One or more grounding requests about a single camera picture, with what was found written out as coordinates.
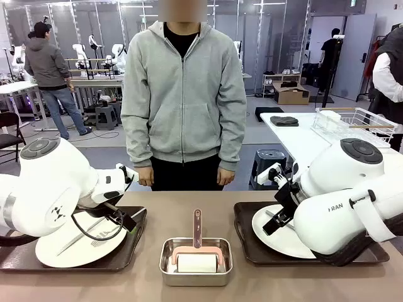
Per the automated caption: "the pink handled lint roller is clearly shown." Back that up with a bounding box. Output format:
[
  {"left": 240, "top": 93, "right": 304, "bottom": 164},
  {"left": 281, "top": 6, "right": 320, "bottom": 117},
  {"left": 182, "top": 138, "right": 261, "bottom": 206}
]
[{"left": 171, "top": 209, "right": 225, "bottom": 274}]

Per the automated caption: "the person's right forearm gray sleeve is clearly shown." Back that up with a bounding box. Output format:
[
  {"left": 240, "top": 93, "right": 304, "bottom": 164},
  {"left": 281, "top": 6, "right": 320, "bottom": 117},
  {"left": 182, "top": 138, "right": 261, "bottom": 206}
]
[{"left": 121, "top": 103, "right": 154, "bottom": 169}]

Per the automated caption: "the white desk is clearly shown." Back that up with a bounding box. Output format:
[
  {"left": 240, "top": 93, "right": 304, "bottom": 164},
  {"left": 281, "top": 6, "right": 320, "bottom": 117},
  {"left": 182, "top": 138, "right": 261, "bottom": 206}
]
[{"left": 0, "top": 80, "right": 53, "bottom": 131}]

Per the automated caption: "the person's right hand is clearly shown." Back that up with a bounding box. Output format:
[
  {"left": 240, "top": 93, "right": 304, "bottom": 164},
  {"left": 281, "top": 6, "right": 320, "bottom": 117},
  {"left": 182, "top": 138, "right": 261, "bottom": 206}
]
[{"left": 137, "top": 166, "right": 155, "bottom": 187}]

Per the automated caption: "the dark plastic stool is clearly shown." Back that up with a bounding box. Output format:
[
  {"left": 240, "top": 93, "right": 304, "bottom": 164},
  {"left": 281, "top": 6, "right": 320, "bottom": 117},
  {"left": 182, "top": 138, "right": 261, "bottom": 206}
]
[{"left": 249, "top": 148, "right": 289, "bottom": 191}]

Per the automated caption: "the brown serving tray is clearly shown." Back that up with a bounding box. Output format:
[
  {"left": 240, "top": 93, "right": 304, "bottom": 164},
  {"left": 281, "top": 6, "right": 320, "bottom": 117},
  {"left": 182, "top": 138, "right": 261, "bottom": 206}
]
[
  {"left": 233, "top": 201, "right": 390, "bottom": 267},
  {"left": 0, "top": 206, "right": 148, "bottom": 273}
]

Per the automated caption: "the person in gray hoodie jeans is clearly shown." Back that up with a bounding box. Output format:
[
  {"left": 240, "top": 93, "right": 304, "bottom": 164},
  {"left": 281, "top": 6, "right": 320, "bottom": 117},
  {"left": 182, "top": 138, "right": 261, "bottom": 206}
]
[{"left": 24, "top": 21, "right": 93, "bottom": 140}]

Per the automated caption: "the white side table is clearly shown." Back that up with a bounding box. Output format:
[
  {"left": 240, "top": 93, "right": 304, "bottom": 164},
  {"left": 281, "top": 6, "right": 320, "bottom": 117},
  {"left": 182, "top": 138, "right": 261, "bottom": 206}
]
[{"left": 259, "top": 111, "right": 403, "bottom": 177}]

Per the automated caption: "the person white sleeves dark vest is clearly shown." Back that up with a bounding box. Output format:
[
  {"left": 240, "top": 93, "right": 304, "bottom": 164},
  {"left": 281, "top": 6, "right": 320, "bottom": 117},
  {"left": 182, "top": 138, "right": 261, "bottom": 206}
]
[{"left": 368, "top": 26, "right": 403, "bottom": 152}]

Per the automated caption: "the person in gray zip hoodie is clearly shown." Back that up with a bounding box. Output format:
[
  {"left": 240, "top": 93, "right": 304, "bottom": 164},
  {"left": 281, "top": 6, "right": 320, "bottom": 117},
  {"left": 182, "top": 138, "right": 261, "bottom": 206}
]
[{"left": 120, "top": 0, "right": 248, "bottom": 192}]

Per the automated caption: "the folded dark gray cloth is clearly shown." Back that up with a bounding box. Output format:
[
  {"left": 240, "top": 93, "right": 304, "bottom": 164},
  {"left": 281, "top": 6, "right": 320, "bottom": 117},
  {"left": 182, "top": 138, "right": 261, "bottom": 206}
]
[{"left": 270, "top": 115, "right": 299, "bottom": 127}]

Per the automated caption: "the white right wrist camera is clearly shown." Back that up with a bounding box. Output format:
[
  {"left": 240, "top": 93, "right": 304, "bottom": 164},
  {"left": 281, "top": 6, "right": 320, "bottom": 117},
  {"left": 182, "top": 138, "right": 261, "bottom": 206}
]
[{"left": 258, "top": 162, "right": 281, "bottom": 185}]

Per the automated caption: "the gray plastic stool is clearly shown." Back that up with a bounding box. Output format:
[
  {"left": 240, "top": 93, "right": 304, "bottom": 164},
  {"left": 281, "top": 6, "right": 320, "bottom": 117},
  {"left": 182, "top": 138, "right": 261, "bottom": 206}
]
[{"left": 94, "top": 104, "right": 119, "bottom": 131}]

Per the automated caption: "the white round plate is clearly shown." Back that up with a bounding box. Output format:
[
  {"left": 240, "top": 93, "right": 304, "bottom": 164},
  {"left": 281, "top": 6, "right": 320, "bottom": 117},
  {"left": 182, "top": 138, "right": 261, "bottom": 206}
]
[
  {"left": 35, "top": 210, "right": 128, "bottom": 269},
  {"left": 251, "top": 204, "right": 319, "bottom": 260}
]

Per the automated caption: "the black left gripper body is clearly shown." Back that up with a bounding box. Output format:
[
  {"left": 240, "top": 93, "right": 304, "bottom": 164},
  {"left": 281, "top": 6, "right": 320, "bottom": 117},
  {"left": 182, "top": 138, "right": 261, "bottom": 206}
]
[{"left": 77, "top": 200, "right": 125, "bottom": 221}]

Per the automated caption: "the white shoe rack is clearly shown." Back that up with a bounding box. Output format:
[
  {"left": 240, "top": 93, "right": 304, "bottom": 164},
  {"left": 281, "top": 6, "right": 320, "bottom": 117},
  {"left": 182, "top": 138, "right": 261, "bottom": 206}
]
[{"left": 262, "top": 69, "right": 303, "bottom": 98}]

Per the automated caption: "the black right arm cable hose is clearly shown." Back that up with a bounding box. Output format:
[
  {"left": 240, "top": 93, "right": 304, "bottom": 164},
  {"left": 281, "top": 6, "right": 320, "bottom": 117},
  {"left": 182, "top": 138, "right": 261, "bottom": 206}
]
[{"left": 310, "top": 231, "right": 378, "bottom": 267}]

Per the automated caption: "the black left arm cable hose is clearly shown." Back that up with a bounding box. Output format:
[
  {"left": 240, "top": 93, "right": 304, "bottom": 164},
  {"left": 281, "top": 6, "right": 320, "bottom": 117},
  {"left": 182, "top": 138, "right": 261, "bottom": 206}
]
[{"left": 0, "top": 231, "right": 40, "bottom": 248}]

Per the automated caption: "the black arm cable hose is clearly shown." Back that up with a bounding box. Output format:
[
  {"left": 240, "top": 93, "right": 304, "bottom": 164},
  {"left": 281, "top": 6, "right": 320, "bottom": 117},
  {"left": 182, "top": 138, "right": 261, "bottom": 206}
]
[
  {"left": 310, "top": 231, "right": 378, "bottom": 267},
  {"left": 0, "top": 231, "right": 40, "bottom": 248}
]

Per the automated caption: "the black flat platform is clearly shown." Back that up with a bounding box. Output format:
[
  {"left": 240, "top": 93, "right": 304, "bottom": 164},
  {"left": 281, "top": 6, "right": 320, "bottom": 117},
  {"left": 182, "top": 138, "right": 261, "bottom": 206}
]
[{"left": 254, "top": 106, "right": 286, "bottom": 124}]

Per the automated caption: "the person in black clothes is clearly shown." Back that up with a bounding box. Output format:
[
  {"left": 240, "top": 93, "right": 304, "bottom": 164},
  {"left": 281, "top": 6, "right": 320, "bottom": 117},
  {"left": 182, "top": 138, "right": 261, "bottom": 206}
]
[{"left": 317, "top": 28, "right": 343, "bottom": 95}]

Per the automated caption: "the black equipment case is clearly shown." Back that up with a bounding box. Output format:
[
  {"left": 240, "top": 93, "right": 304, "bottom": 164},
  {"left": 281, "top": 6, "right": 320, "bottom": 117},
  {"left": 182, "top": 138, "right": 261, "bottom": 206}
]
[{"left": 302, "top": 62, "right": 321, "bottom": 86}]

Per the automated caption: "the rectangular steel container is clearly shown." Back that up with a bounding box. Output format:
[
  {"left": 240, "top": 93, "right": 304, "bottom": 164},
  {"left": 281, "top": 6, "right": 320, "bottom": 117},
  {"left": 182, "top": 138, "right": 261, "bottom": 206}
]
[{"left": 159, "top": 237, "right": 234, "bottom": 287}]

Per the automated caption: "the white wire dish rack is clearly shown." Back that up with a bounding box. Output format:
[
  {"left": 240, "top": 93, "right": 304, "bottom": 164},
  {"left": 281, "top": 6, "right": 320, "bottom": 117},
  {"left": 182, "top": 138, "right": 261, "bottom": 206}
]
[{"left": 310, "top": 106, "right": 396, "bottom": 150}]

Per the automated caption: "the open cardboard box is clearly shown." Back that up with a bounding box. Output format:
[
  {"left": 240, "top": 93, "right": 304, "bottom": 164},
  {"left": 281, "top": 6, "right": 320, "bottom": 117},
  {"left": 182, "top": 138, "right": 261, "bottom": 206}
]
[{"left": 272, "top": 80, "right": 311, "bottom": 106}]

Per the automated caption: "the clothes rack with red garment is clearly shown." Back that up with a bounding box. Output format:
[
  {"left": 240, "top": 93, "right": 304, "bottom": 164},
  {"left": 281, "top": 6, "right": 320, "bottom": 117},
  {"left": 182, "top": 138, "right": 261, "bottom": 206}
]
[{"left": 356, "top": 34, "right": 387, "bottom": 103}]

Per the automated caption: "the person's left forearm gray sleeve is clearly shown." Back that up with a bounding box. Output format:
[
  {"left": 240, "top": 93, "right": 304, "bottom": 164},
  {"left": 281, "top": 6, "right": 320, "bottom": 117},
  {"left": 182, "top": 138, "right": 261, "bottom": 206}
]
[{"left": 217, "top": 103, "right": 248, "bottom": 173}]

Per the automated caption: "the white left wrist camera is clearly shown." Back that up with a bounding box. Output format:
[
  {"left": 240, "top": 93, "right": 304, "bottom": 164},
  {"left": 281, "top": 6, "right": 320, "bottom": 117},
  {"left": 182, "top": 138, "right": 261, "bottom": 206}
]
[{"left": 115, "top": 162, "right": 140, "bottom": 184}]

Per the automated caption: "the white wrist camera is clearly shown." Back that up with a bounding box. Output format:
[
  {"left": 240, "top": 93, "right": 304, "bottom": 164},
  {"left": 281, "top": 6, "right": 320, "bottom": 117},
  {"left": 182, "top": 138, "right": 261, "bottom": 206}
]
[
  {"left": 258, "top": 162, "right": 281, "bottom": 185},
  {"left": 115, "top": 162, "right": 140, "bottom": 184}
]

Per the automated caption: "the silver fork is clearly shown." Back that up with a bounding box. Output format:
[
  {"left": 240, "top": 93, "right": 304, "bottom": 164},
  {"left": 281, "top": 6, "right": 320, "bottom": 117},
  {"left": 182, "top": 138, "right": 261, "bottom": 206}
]
[{"left": 89, "top": 228, "right": 122, "bottom": 249}]

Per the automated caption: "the black pole stand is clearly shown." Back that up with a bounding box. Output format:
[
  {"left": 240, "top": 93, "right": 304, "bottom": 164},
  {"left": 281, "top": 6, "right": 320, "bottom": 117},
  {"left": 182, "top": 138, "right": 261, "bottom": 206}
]
[{"left": 310, "top": 34, "right": 346, "bottom": 108}]

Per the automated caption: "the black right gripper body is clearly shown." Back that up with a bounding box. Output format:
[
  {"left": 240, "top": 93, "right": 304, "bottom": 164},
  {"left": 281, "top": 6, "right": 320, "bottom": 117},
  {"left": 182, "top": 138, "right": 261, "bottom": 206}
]
[{"left": 273, "top": 181, "right": 303, "bottom": 213}]

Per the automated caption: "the black folding chair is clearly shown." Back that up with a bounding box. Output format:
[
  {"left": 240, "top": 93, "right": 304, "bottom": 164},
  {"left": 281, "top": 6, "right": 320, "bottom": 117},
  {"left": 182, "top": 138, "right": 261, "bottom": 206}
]
[{"left": 0, "top": 111, "right": 28, "bottom": 164}]

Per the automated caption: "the person's left hand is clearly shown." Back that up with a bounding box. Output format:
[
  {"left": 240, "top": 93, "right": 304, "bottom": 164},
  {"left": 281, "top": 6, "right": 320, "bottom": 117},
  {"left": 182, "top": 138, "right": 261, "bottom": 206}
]
[{"left": 217, "top": 168, "right": 236, "bottom": 186}]

